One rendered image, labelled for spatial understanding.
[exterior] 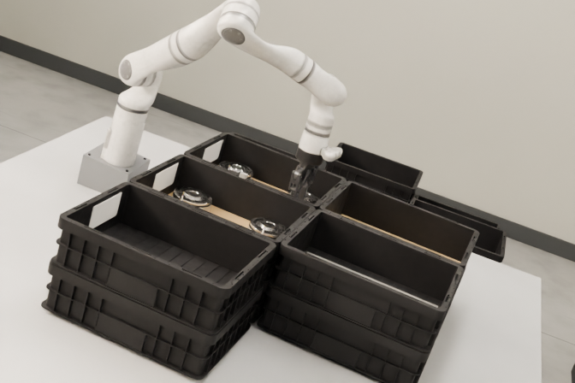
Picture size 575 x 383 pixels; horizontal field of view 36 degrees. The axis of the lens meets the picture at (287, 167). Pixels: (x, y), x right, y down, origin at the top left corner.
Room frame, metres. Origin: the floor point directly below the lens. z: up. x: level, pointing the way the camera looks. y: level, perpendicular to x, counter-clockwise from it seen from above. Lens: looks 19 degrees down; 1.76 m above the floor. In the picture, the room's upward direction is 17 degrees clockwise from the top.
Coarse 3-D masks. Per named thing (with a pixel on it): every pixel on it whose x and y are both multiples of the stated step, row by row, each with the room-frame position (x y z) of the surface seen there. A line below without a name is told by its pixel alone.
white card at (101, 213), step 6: (114, 198) 1.88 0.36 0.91; (120, 198) 1.91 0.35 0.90; (102, 204) 1.83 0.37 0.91; (108, 204) 1.86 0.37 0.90; (114, 204) 1.89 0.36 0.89; (96, 210) 1.81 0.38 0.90; (102, 210) 1.84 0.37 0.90; (108, 210) 1.86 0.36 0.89; (114, 210) 1.90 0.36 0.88; (96, 216) 1.81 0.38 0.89; (102, 216) 1.84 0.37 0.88; (108, 216) 1.87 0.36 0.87; (90, 222) 1.79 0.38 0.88; (96, 222) 1.82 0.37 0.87; (102, 222) 1.85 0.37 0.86
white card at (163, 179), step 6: (168, 168) 2.15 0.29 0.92; (174, 168) 2.18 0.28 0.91; (156, 174) 2.08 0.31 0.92; (162, 174) 2.12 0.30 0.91; (168, 174) 2.16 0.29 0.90; (174, 174) 2.20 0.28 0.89; (156, 180) 2.09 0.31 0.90; (162, 180) 2.13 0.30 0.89; (168, 180) 2.17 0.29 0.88; (156, 186) 2.10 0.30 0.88; (162, 186) 2.14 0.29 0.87
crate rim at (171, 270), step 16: (112, 192) 1.87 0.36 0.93; (144, 192) 1.94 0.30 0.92; (80, 208) 1.74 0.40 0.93; (192, 208) 1.92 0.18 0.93; (64, 224) 1.67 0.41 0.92; (80, 224) 1.67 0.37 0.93; (224, 224) 1.88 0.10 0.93; (96, 240) 1.65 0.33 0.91; (112, 240) 1.64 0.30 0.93; (128, 256) 1.63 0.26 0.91; (144, 256) 1.62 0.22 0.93; (256, 256) 1.77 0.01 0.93; (160, 272) 1.61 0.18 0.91; (176, 272) 1.60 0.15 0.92; (192, 272) 1.61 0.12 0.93; (240, 272) 1.67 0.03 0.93; (208, 288) 1.59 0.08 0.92; (224, 288) 1.58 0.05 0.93
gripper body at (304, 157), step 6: (300, 150) 2.26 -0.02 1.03; (300, 156) 2.26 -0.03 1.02; (306, 156) 2.25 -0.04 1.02; (312, 156) 2.25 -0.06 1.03; (318, 156) 2.26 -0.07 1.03; (300, 162) 2.25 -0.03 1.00; (306, 162) 2.25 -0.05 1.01; (312, 162) 2.25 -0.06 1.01; (318, 162) 2.26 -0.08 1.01; (306, 168) 2.26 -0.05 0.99
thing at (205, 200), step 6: (186, 186) 2.20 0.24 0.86; (174, 192) 2.14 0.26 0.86; (180, 192) 2.15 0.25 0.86; (204, 192) 2.20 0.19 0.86; (180, 198) 2.12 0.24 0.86; (186, 198) 2.12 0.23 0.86; (192, 198) 2.13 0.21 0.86; (204, 198) 2.16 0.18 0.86; (210, 198) 2.17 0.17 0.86; (192, 204) 2.11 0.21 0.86; (198, 204) 2.11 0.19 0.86; (204, 204) 2.12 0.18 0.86
